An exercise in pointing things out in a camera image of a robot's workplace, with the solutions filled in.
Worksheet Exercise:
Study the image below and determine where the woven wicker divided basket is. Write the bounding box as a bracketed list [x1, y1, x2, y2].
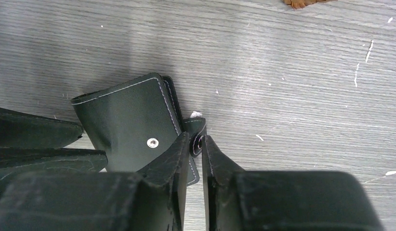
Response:
[282, 0, 336, 9]

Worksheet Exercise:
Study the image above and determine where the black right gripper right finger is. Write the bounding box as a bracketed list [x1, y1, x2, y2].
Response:
[201, 136, 384, 231]

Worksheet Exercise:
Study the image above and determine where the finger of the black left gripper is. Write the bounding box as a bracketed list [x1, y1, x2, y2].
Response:
[0, 108, 84, 149]
[0, 147, 108, 195]

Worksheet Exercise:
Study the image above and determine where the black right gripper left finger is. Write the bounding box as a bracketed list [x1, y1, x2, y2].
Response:
[0, 132, 189, 231]

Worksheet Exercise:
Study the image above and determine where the black leather card holder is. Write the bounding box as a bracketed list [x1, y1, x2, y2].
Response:
[71, 73, 207, 185]

